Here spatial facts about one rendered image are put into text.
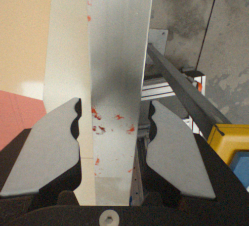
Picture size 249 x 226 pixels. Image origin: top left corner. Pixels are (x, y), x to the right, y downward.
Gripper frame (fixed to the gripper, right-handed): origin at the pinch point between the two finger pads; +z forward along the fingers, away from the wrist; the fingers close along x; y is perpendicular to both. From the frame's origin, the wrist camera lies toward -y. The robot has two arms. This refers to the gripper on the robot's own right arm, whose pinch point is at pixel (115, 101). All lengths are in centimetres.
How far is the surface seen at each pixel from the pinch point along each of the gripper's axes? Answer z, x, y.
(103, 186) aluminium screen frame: -0.8, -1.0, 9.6
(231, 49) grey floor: 98, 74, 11
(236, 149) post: 2.9, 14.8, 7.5
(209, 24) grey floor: 98, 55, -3
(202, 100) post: 20.9, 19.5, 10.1
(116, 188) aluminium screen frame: -0.8, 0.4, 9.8
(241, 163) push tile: 1.2, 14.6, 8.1
